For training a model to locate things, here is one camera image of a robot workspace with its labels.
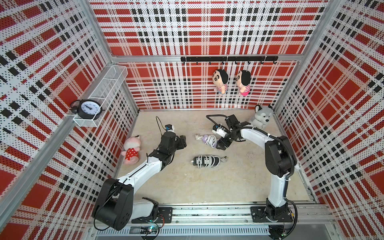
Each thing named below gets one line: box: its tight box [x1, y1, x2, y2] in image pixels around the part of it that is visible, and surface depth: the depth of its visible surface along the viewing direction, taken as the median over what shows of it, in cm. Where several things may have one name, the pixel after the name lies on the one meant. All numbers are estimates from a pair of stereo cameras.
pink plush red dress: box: [121, 135, 141, 165], surface depth 94 cm
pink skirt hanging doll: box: [236, 70, 252, 96], surface depth 96 cm
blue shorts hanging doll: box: [212, 69, 229, 95], surface depth 95 cm
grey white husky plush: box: [251, 104, 274, 129], surface depth 95 cm
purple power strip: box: [197, 135, 217, 149], surface depth 98 cm
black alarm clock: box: [69, 99, 105, 120], surface depth 64 cm
